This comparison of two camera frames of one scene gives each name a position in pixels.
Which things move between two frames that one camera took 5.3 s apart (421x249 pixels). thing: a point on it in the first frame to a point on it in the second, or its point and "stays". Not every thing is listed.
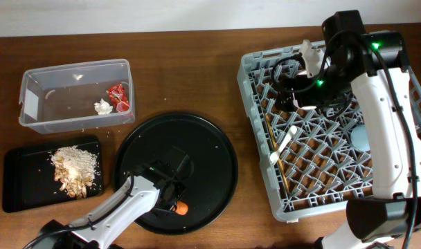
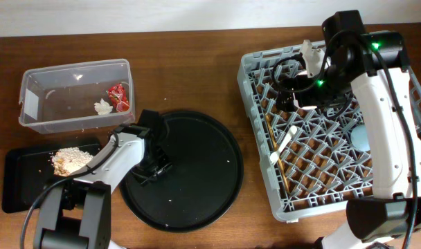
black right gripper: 300,84 stays
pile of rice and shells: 75,169 stays
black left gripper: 167,209 to 165,164
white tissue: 102,108 stays
